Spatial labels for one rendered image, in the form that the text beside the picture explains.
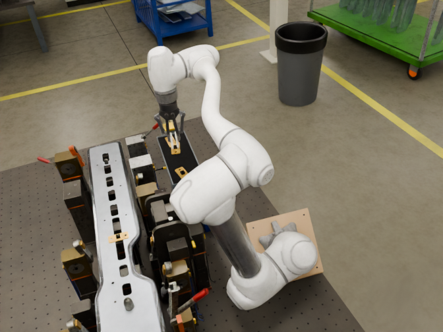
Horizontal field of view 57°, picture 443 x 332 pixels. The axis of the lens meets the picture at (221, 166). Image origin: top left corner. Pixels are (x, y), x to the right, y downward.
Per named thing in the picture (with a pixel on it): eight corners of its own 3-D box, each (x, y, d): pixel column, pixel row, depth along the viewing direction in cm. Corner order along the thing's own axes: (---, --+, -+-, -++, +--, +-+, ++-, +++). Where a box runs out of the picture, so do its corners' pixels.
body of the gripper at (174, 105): (177, 93, 168) (180, 112, 174) (156, 95, 167) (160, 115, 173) (178, 103, 162) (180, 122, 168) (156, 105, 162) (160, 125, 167)
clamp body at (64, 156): (70, 205, 233) (48, 154, 210) (95, 198, 235) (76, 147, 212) (70, 215, 226) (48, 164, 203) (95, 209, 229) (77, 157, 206)
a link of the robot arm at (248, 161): (243, 118, 125) (207, 144, 123) (281, 153, 115) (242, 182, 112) (250, 145, 136) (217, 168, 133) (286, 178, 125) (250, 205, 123)
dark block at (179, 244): (180, 304, 179) (165, 241, 152) (196, 300, 180) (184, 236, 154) (183, 314, 175) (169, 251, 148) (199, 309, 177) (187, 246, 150)
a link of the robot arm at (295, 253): (312, 253, 180) (333, 259, 158) (280, 279, 177) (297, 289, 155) (291, 222, 180) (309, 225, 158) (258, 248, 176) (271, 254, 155)
